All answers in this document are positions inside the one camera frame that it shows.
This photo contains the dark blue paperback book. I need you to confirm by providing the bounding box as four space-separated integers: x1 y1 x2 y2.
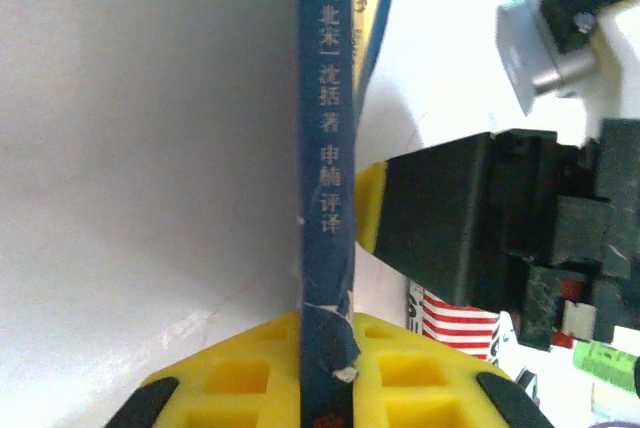
297 0 404 428

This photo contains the green plastic marker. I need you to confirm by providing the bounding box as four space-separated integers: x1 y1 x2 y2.
573 340 640 402

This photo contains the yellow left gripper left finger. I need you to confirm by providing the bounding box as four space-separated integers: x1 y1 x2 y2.
102 312 301 428

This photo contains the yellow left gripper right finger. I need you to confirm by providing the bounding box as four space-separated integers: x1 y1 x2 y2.
352 314 556 428

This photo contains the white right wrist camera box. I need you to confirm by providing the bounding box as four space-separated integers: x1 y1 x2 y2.
494 0 636 117

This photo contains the flag print packet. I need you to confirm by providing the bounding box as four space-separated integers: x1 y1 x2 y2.
407 280 501 367

